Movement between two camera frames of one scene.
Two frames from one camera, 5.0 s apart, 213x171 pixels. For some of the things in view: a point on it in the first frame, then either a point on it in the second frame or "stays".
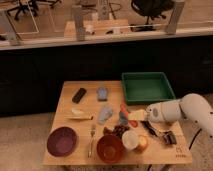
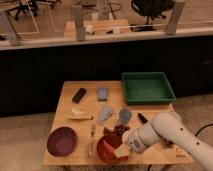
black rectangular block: x=79 y=95 stays
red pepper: x=124 y=109 → x=107 y=148
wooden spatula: x=79 y=117 stays
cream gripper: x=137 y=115 → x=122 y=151
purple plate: x=61 y=141 stays
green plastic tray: x=146 y=87 stays
